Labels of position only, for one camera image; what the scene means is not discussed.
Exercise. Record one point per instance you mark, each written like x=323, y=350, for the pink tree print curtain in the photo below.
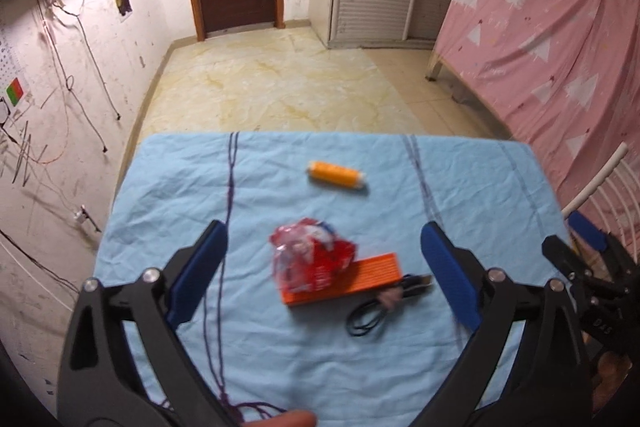
x=540, y=47

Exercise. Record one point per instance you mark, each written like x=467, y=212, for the light blue printed cloth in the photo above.
x=300, y=197

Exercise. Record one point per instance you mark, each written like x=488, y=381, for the orange box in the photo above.
x=365, y=279

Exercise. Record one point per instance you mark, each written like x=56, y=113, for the orange thread spool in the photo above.
x=335, y=173

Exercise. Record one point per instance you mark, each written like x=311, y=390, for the person's right hand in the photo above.
x=612, y=367

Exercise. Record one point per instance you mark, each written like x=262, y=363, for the white eye chart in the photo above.
x=9, y=52

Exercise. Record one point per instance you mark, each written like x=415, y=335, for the red green wall card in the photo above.
x=15, y=91

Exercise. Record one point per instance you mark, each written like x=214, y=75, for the red plastic wrapper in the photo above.
x=310, y=257

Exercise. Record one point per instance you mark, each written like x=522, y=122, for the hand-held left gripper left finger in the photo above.
x=200, y=272

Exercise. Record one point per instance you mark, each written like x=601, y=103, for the white wall plug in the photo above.
x=82, y=214

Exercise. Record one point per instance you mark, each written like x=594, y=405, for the small dark wall picture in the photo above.
x=122, y=2

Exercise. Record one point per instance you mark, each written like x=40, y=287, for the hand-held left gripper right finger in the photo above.
x=450, y=277

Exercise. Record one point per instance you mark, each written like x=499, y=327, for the white metal chair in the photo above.
x=610, y=187

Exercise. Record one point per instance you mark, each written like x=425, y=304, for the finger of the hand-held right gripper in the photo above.
x=560, y=254
x=587, y=229

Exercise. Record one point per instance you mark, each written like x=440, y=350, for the person's left hand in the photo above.
x=292, y=418

